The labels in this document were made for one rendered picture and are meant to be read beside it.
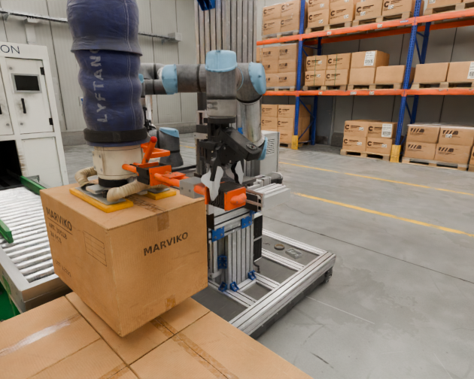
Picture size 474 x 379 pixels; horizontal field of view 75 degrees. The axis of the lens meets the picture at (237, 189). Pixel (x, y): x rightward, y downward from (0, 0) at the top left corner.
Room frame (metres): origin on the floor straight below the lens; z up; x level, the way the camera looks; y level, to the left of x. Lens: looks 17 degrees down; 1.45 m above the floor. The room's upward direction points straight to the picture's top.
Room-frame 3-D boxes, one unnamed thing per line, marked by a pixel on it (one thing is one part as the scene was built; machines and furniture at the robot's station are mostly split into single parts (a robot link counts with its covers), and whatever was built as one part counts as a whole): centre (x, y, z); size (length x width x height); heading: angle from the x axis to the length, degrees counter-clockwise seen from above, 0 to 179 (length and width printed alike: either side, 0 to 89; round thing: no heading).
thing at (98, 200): (1.13, 0.53, 1.10); 0.34 x 0.10 x 0.05; 47
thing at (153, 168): (1.03, 0.28, 1.20); 0.10 x 0.08 x 0.06; 137
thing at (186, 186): (0.88, 0.13, 1.19); 0.07 x 0.07 x 0.04; 47
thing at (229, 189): (0.79, 0.03, 1.20); 0.08 x 0.07 x 0.05; 47
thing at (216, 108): (0.80, 0.04, 1.42); 0.08 x 0.08 x 0.05
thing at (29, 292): (1.48, 0.75, 0.58); 0.70 x 0.03 x 0.06; 137
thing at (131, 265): (1.20, 0.48, 0.87); 0.60 x 0.40 x 0.40; 49
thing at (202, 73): (0.90, 0.04, 1.50); 0.11 x 0.11 x 0.08; 81
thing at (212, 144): (0.81, 0.04, 1.34); 0.09 x 0.08 x 0.12; 47
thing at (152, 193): (1.27, 0.40, 1.10); 0.34 x 0.10 x 0.05; 47
